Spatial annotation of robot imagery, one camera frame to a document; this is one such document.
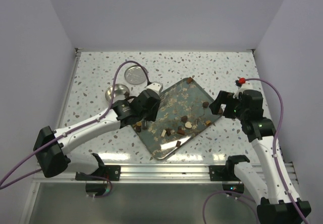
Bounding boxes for dark cup chocolate lower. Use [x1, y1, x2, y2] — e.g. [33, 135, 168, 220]
[166, 128, 172, 136]

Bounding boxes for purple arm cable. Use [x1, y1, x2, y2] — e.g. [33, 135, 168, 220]
[201, 77, 307, 224]
[0, 60, 151, 199]

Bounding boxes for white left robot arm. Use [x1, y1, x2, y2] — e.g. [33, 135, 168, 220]
[33, 83, 163, 178]

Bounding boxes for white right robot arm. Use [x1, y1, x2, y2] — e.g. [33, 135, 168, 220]
[209, 89, 311, 223]

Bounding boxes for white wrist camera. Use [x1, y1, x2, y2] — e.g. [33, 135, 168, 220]
[145, 82, 164, 94]
[233, 78, 253, 99]

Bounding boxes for dark heart chocolate right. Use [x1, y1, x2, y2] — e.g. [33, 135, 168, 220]
[202, 102, 209, 108]

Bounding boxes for metal serving tongs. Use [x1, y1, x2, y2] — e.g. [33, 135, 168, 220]
[143, 88, 166, 122]

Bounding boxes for round metal tin lid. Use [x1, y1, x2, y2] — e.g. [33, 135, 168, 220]
[124, 66, 148, 85]

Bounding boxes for blossom pattern teal tray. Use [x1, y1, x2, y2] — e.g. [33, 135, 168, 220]
[133, 78, 222, 160]

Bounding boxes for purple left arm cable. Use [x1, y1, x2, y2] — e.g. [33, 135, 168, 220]
[0, 60, 151, 199]

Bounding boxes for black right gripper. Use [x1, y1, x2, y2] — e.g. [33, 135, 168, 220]
[209, 90, 248, 121]

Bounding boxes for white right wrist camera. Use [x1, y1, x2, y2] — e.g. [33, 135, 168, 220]
[233, 78, 253, 99]

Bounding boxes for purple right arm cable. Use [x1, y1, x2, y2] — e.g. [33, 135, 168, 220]
[201, 77, 307, 224]

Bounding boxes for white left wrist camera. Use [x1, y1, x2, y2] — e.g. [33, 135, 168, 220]
[145, 82, 164, 94]

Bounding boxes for round metal tin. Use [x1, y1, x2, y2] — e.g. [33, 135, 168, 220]
[105, 84, 130, 103]

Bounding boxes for white heart chocolate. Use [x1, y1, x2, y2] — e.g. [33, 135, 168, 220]
[185, 122, 192, 129]

